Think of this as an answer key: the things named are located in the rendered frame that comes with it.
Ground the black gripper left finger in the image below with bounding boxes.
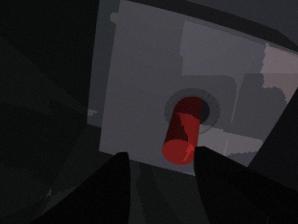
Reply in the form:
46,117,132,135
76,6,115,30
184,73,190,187
31,152,130,224

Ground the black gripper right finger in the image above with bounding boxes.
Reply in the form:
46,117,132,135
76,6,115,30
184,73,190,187
194,147,298,224

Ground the red peg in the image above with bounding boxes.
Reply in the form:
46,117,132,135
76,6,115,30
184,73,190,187
162,97,202,165

